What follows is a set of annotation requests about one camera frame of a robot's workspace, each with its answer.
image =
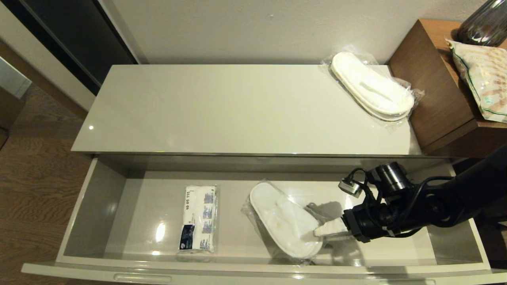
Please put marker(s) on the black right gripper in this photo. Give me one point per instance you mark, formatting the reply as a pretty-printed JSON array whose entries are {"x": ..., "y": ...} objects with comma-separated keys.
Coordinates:
[{"x": 366, "y": 223}]

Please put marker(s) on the bagged white slippers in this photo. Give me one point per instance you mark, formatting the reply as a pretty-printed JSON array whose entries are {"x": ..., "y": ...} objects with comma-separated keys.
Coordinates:
[
  {"x": 372, "y": 89},
  {"x": 281, "y": 221}
]

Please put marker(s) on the glossy white cabinet drawer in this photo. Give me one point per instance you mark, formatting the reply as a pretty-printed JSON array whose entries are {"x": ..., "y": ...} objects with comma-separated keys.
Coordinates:
[{"x": 158, "y": 213}]

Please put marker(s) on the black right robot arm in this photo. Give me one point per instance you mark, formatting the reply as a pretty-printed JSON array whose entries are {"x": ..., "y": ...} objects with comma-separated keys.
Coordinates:
[{"x": 455, "y": 198}]

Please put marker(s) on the white tissue packet blue print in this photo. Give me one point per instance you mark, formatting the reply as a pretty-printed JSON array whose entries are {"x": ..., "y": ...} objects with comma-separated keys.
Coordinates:
[{"x": 198, "y": 221}]

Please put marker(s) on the brown wooden side table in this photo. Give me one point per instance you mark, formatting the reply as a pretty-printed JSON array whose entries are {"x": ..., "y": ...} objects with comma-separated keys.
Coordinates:
[{"x": 431, "y": 87}]

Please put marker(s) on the green-trimmed snack bag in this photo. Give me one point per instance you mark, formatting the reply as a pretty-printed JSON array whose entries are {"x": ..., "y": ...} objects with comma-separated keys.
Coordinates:
[{"x": 485, "y": 79}]

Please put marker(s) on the dark ribbed glass vase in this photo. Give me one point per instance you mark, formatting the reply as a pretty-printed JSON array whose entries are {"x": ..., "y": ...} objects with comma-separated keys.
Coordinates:
[{"x": 483, "y": 25}]

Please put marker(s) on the dark glass sliding door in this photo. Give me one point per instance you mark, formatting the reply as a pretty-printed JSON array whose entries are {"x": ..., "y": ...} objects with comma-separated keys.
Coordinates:
[{"x": 79, "y": 31}]

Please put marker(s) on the white box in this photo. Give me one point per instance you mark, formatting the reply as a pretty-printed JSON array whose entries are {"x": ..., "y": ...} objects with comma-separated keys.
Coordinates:
[{"x": 12, "y": 81}]

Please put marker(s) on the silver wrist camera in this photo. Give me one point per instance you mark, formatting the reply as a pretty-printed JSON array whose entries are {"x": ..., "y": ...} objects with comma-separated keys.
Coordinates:
[{"x": 350, "y": 187}]

